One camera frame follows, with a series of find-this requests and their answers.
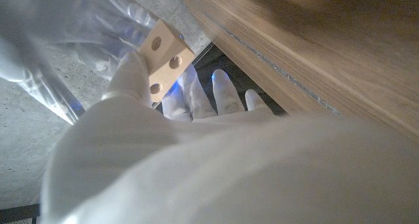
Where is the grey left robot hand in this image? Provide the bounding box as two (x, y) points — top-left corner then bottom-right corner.
(41, 50), (419, 224)

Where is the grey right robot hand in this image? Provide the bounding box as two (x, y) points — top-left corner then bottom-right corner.
(0, 0), (160, 126)

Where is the wooden block with holes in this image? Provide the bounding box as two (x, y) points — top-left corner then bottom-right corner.
(137, 19), (196, 103)

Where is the wooden table board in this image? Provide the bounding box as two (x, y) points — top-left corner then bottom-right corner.
(206, 12), (343, 116)

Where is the grey perforated metal panel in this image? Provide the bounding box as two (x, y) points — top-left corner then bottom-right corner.
(6, 217), (37, 224)

